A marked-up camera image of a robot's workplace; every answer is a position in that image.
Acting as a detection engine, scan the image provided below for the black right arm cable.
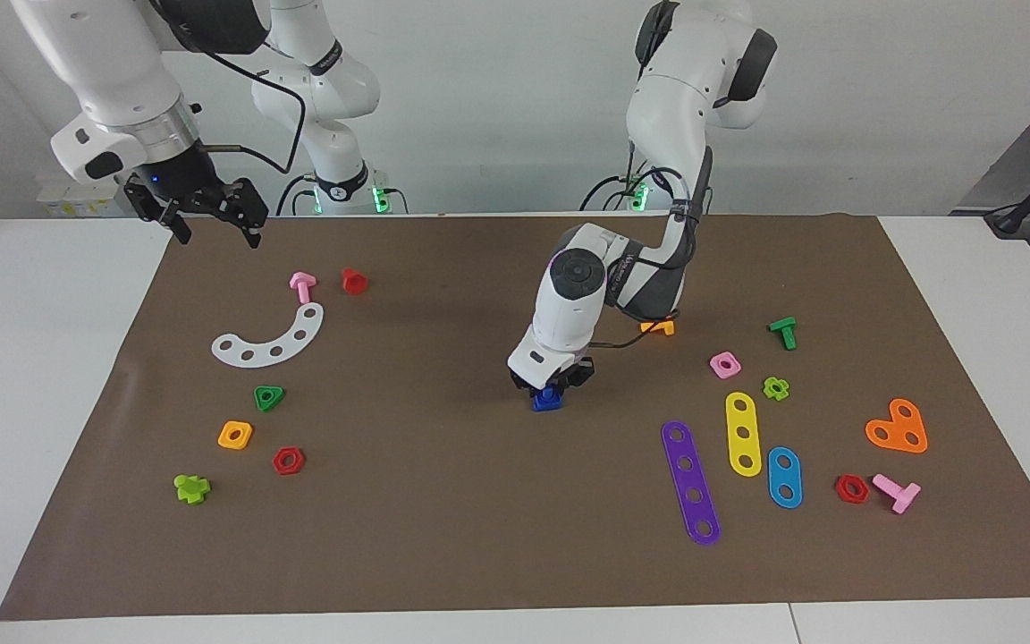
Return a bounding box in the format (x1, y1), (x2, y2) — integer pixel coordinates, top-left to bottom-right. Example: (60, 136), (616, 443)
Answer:
(197, 45), (308, 176)

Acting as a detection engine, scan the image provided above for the brown table mat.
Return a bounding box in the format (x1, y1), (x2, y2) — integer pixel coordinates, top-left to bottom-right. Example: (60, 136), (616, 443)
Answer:
(0, 213), (1030, 622)

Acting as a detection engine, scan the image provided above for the orange heart-shaped plate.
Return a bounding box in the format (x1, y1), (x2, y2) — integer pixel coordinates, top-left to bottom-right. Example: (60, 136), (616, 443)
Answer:
(865, 398), (929, 454)

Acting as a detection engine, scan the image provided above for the yellow three-hole plate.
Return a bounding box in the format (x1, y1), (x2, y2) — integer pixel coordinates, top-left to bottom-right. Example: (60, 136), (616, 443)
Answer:
(725, 391), (764, 479)

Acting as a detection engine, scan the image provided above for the black right base cable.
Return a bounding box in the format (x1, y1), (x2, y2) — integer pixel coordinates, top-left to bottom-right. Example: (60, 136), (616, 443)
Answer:
(275, 173), (321, 216)

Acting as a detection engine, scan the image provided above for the blue two-hole plate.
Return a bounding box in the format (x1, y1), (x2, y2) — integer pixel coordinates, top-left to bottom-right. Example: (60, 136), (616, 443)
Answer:
(767, 446), (804, 510)

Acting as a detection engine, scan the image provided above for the purple four-hole plate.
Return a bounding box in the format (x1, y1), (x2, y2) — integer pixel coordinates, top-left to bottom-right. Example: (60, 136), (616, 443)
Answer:
(661, 419), (722, 547)

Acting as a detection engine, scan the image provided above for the white curved hole plate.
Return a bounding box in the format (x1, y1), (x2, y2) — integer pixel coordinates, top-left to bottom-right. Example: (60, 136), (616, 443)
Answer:
(211, 301), (325, 369)

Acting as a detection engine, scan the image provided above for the black left base cable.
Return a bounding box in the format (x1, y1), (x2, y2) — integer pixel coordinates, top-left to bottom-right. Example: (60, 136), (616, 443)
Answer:
(578, 165), (650, 214)

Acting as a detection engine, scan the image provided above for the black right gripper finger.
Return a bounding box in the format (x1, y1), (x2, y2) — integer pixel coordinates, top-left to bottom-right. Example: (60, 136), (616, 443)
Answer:
(123, 174), (193, 245)
(217, 176), (268, 250)

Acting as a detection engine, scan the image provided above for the white boxes stack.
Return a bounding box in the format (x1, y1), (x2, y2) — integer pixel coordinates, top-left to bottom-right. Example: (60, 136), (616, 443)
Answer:
(36, 172), (137, 219)

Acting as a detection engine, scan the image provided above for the black base cable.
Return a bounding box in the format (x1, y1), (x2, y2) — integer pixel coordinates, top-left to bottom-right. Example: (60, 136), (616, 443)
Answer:
(275, 173), (321, 216)
(578, 165), (650, 214)

